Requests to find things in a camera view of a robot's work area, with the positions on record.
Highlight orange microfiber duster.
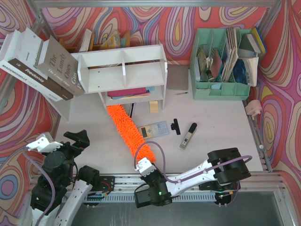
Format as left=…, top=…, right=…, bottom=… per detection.
left=107, top=105, right=145, bottom=157

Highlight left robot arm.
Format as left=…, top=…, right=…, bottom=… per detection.
left=23, top=129, right=100, bottom=226

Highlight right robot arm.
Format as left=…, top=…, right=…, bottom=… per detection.
left=134, top=148, right=252, bottom=208

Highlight white small bookshelf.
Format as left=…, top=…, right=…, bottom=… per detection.
left=72, top=44, right=167, bottom=107

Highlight blue beige calculator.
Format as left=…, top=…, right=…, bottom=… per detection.
left=138, top=121, right=170, bottom=139

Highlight black binder clip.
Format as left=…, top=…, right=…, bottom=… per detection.
left=171, top=118, right=181, bottom=135

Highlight grey Lonely Ones book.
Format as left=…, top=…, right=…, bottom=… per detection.
left=36, top=36, right=85, bottom=97

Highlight stack of coloured paper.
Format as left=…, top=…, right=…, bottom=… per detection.
left=107, top=86, right=155, bottom=100

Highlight yellow sticky note pad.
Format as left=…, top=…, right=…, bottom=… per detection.
left=149, top=101, right=159, bottom=113

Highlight orange wooden book rack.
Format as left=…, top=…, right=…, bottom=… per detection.
left=58, top=29, right=131, bottom=53

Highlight brown white Fredonia book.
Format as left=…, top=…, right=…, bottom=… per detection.
left=0, top=28, right=73, bottom=102

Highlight pink pig figurine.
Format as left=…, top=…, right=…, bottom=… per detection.
left=245, top=99, right=262, bottom=120

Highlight mint green desk organizer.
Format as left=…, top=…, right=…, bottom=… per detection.
left=190, top=28, right=251, bottom=100

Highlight books in green organizer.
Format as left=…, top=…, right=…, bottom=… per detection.
left=196, top=26, right=267, bottom=87

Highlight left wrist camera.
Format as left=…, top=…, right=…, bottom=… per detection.
left=26, top=132, right=63, bottom=153

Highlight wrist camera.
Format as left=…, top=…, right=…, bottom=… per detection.
left=135, top=157, right=156, bottom=177
left=26, top=132, right=63, bottom=153

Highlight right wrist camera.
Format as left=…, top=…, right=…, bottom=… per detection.
left=135, top=157, right=156, bottom=177

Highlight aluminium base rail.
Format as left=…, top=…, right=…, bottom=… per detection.
left=72, top=173, right=241, bottom=192

